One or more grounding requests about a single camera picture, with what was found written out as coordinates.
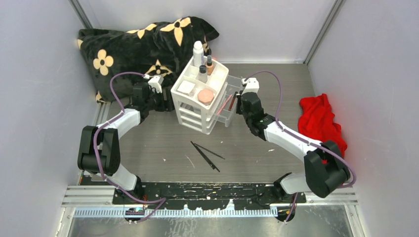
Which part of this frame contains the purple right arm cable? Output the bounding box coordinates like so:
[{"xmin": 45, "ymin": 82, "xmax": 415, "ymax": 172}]
[{"xmin": 242, "ymin": 71, "xmax": 357, "ymax": 223}]

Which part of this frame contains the beige foundation bottle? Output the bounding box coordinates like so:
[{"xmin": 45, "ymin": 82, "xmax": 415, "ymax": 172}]
[{"xmin": 206, "ymin": 55, "xmax": 214, "ymax": 76}]

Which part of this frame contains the white plastic drawer organizer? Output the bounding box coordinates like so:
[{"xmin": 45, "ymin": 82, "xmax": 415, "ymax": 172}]
[{"xmin": 170, "ymin": 58, "xmax": 229, "ymax": 134}]

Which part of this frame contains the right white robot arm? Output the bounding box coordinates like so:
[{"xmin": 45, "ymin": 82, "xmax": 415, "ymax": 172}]
[{"xmin": 236, "ymin": 92, "xmax": 355, "ymax": 203}]

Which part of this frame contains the dark red lip gloss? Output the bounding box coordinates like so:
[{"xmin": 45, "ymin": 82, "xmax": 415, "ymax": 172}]
[{"xmin": 228, "ymin": 92, "xmax": 237, "ymax": 111}]

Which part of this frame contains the small cream box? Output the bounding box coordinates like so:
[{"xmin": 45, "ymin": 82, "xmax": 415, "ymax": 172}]
[{"xmin": 176, "ymin": 80, "xmax": 196, "ymax": 97}]

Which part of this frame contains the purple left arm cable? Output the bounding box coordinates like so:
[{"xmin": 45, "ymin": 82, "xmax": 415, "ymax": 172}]
[{"xmin": 93, "ymin": 72, "xmax": 168, "ymax": 224}]

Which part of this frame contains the red cloth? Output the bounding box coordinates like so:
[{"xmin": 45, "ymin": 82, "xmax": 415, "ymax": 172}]
[{"xmin": 297, "ymin": 93, "xmax": 347, "ymax": 157}]

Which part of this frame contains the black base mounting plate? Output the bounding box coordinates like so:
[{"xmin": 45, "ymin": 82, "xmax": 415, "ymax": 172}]
[{"xmin": 112, "ymin": 182, "xmax": 307, "ymax": 212}]

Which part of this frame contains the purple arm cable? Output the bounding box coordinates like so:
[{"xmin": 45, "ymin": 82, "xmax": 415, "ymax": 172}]
[
  {"xmin": 242, "ymin": 71, "xmax": 357, "ymax": 223},
  {"xmin": 93, "ymin": 72, "xmax": 168, "ymax": 224}
]

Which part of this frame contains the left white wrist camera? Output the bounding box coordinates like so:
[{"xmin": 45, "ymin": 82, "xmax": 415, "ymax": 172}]
[{"xmin": 148, "ymin": 75, "xmax": 164, "ymax": 93}]

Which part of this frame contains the black cap clear bottle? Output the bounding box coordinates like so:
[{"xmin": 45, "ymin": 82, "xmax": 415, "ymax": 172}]
[{"xmin": 197, "ymin": 65, "xmax": 208, "ymax": 83}]

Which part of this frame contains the white spray bottle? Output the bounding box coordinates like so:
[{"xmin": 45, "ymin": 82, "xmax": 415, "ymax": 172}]
[{"xmin": 193, "ymin": 41, "xmax": 205, "ymax": 67}]

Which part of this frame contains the red lip gloss tube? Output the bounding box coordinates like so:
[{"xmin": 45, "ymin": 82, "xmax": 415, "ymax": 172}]
[{"xmin": 217, "ymin": 94, "xmax": 233, "ymax": 115}]

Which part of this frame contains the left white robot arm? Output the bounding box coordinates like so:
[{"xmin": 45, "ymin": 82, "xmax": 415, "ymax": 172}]
[{"xmin": 77, "ymin": 82, "xmax": 174, "ymax": 204}]

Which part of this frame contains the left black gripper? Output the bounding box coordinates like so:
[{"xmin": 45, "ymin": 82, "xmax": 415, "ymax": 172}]
[{"xmin": 145, "ymin": 88, "xmax": 179, "ymax": 113}]

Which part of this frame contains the clear top drawer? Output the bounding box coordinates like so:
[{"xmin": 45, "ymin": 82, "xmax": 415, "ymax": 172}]
[{"xmin": 216, "ymin": 76, "xmax": 242, "ymax": 127}]

